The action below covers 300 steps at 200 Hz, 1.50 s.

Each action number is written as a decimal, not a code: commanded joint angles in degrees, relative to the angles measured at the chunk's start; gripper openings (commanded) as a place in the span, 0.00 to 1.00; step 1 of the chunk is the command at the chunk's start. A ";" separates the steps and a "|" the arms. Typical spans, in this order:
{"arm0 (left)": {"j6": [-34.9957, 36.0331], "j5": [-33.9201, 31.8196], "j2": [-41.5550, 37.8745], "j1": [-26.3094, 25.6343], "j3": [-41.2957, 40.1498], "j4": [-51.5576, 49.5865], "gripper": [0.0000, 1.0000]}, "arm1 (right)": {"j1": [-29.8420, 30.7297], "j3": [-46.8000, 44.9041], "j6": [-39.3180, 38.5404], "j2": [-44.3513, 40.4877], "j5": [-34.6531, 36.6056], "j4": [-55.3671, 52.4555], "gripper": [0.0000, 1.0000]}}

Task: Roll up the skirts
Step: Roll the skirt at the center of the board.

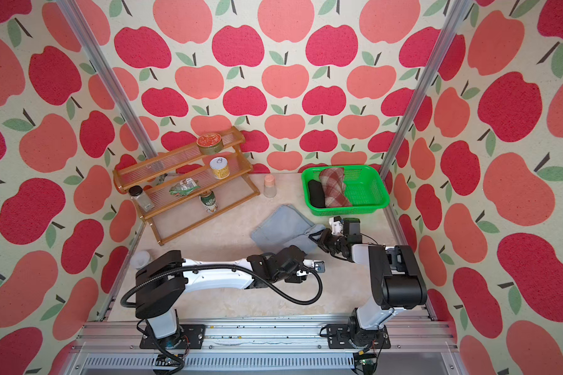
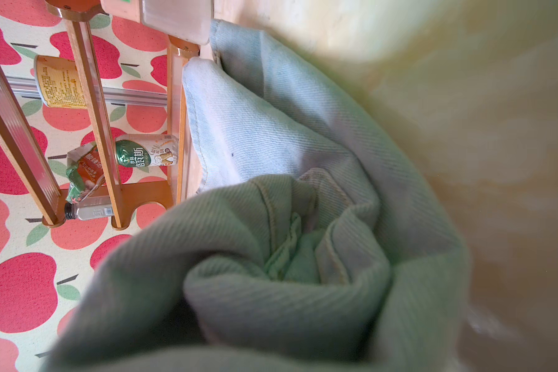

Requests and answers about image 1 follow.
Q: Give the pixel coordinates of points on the wooden two-tier shelf rack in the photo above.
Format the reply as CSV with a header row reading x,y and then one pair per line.
x,y
174,216

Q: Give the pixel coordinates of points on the green plastic basket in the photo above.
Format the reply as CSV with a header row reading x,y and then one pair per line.
x,y
365,191

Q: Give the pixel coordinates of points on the light denim skirt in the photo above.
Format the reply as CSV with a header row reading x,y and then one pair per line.
x,y
284,228

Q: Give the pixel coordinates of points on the red plaid skirt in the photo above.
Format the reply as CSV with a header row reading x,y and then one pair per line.
x,y
334,187

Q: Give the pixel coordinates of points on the left aluminium corner post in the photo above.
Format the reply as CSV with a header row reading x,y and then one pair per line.
x,y
83,32

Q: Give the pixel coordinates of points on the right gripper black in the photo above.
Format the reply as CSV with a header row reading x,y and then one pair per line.
x,y
324,241

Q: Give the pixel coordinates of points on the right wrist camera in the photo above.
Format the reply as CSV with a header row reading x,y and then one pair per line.
x,y
336,225

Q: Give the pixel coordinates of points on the white small cup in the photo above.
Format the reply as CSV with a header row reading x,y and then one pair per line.
x,y
140,259

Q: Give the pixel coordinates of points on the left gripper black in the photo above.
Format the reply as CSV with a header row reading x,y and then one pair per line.
x,y
298,278

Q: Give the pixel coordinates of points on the black skirt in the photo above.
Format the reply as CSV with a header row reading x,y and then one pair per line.
x,y
316,194

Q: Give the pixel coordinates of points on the right aluminium corner post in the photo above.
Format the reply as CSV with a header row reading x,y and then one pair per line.
x,y
429,74

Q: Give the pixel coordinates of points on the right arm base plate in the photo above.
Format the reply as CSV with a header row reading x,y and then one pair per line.
x,y
344,336

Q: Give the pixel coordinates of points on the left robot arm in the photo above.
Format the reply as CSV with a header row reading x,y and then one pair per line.
x,y
160,284

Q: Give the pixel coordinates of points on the aluminium corner post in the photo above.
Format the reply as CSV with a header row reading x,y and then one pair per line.
x,y
429,74
83,32

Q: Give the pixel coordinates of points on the black-cap spice jar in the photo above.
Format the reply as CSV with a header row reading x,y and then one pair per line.
x,y
141,198

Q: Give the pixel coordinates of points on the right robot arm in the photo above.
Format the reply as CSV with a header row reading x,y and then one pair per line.
x,y
395,279

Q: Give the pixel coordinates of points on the green snack packet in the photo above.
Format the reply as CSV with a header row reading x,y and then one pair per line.
x,y
184,187

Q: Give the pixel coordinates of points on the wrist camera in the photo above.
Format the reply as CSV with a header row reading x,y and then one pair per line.
x,y
319,266
336,225

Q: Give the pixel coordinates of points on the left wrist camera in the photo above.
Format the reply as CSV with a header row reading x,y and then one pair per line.
x,y
319,266

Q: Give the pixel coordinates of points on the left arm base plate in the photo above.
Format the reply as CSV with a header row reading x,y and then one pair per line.
x,y
186,336

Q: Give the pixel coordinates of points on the red-lid tin can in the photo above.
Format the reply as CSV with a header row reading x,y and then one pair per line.
x,y
210,144

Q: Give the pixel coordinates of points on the pink-cap clear bottle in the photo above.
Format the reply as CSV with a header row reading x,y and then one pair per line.
x,y
270,189

